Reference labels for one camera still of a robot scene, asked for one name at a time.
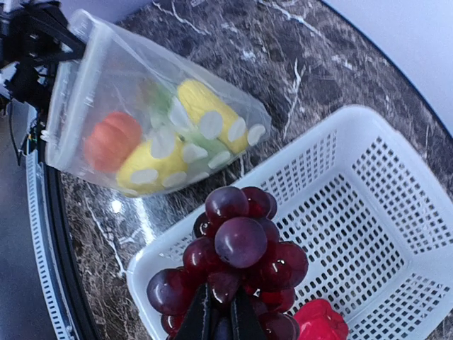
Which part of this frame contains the yellow corn toy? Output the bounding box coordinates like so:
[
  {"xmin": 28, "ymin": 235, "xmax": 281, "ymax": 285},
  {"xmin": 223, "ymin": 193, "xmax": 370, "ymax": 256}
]
[
  {"xmin": 177, "ymin": 79, "xmax": 248, "ymax": 154},
  {"xmin": 116, "ymin": 137, "xmax": 188, "ymax": 196}
]

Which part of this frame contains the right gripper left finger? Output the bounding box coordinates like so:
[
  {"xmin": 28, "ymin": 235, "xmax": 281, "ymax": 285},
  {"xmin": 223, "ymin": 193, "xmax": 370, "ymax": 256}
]
[{"xmin": 174, "ymin": 283, "xmax": 212, "ymax": 340}]

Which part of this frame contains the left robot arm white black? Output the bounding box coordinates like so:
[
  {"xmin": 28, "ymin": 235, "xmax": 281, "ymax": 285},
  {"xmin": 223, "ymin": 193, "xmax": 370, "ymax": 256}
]
[{"xmin": 1, "ymin": 1, "xmax": 86, "ymax": 116}]

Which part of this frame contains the orange pumpkin toy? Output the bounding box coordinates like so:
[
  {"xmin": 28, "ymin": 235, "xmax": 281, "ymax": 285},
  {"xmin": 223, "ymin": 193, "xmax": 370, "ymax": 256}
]
[{"xmin": 84, "ymin": 111, "xmax": 142, "ymax": 173}]

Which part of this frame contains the dark red grape bunch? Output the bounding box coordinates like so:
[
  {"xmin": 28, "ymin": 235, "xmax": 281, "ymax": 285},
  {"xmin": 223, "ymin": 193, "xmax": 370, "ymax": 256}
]
[{"xmin": 147, "ymin": 186, "xmax": 309, "ymax": 339}]

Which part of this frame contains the white plastic perforated basket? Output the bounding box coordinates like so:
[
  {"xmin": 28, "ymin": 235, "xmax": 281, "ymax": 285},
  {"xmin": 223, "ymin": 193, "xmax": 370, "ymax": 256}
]
[{"xmin": 127, "ymin": 106, "xmax": 452, "ymax": 339}]

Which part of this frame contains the white cauliflower toy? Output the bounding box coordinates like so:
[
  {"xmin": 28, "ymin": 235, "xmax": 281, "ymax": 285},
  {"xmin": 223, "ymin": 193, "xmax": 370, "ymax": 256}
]
[{"xmin": 140, "ymin": 81, "xmax": 234, "ymax": 180}]

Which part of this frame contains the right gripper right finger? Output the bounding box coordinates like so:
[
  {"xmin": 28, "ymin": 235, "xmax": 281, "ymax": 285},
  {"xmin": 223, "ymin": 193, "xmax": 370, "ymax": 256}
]
[{"xmin": 230, "ymin": 288, "xmax": 267, "ymax": 340}]

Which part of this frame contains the clear polka dot zip bag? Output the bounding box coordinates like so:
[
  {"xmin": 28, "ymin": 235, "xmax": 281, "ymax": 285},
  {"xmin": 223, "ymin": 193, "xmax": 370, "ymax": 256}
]
[{"xmin": 42, "ymin": 10, "xmax": 271, "ymax": 197}]

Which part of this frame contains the white slotted cable duct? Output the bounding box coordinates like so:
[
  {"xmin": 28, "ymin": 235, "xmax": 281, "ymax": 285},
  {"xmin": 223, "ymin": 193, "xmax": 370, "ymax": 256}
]
[{"xmin": 25, "ymin": 151, "xmax": 78, "ymax": 339}]

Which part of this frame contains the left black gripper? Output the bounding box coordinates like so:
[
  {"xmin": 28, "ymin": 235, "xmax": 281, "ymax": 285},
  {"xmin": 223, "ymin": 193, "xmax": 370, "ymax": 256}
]
[{"xmin": 1, "ymin": 1, "xmax": 86, "ymax": 109}]

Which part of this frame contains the small circuit board with wires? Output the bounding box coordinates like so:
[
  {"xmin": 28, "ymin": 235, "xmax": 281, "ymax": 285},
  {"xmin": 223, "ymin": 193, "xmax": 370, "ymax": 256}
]
[{"xmin": 21, "ymin": 118, "xmax": 40, "ymax": 156}]

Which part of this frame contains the red bell pepper toy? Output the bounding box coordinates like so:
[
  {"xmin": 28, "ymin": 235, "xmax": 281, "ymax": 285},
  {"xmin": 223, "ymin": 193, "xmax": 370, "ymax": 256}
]
[{"xmin": 294, "ymin": 299, "xmax": 349, "ymax": 340}]

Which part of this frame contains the black front rail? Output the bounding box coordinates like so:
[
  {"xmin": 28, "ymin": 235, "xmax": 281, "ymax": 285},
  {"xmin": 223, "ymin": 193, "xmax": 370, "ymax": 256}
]
[{"xmin": 42, "ymin": 164, "xmax": 100, "ymax": 339}]

